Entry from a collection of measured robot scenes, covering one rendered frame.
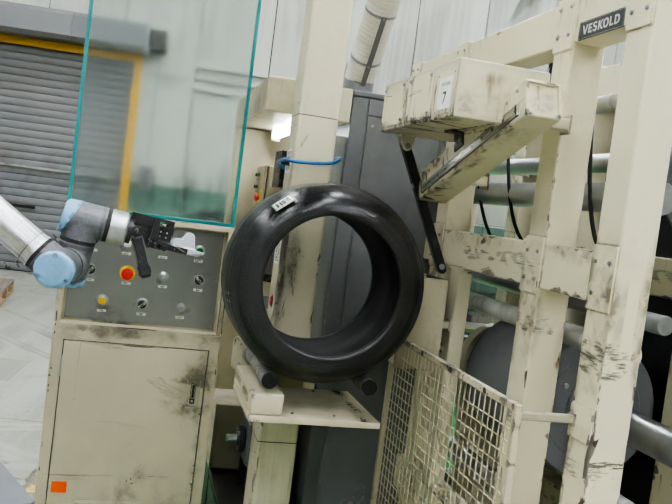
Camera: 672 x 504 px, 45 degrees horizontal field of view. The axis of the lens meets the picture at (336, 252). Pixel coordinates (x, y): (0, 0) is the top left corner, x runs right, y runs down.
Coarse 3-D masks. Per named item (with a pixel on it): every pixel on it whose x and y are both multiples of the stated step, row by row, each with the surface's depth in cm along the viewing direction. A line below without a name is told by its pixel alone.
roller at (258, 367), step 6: (246, 354) 246; (252, 354) 240; (252, 360) 235; (258, 360) 231; (252, 366) 233; (258, 366) 226; (264, 366) 223; (258, 372) 222; (264, 372) 218; (270, 372) 216; (258, 378) 224; (264, 378) 216; (270, 378) 216; (276, 378) 216; (264, 384) 216; (270, 384) 216; (276, 384) 217
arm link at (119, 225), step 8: (112, 216) 209; (120, 216) 210; (128, 216) 211; (112, 224) 209; (120, 224) 209; (128, 224) 212; (112, 232) 209; (120, 232) 210; (112, 240) 211; (120, 240) 211
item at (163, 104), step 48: (96, 0) 261; (144, 0) 264; (192, 0) 268; (240, 0) 272; (96, 48) 262; (144, 48) 266; (192, 48) 269; (240, 48) 273; (96, 96) 263; (144, 96) 267; (192, 96) 271; (240, 96) 274; (96, 144) 265; (144, 144) 268; (192, 144) 272; (240, 144) 276; (96, 192) 266; (144, 192) 269; (192, 192) 273
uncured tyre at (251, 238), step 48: (288, 192) 219; (336, 192) 218; (240, 240) 216; (384, 240) 222; (240, 288) 213; (384, 288) 249; (240, 336) 220; (288, 336) 244; (336, 336) 247; (384, 336) 222
